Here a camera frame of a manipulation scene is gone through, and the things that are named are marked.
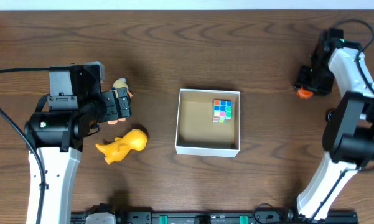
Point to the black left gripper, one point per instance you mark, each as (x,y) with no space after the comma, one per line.
(112,105)

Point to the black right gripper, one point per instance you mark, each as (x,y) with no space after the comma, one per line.
(301,79)

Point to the orange round wheel toy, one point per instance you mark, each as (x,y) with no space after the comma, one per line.
(304,94)

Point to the orange plastic duck toy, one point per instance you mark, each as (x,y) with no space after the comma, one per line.
(119,149)

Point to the colourful puzzle cube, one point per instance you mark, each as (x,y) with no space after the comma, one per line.
(222,111)

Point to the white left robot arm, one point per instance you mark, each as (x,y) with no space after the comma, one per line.
(57,130)

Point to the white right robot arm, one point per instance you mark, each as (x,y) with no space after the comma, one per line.
(348,138)

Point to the plush yellow duck toy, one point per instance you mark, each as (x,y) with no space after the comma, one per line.
(120,83)

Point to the white cardboard box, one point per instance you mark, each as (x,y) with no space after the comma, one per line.
(200,131)

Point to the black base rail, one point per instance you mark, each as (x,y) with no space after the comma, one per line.
(104,213)

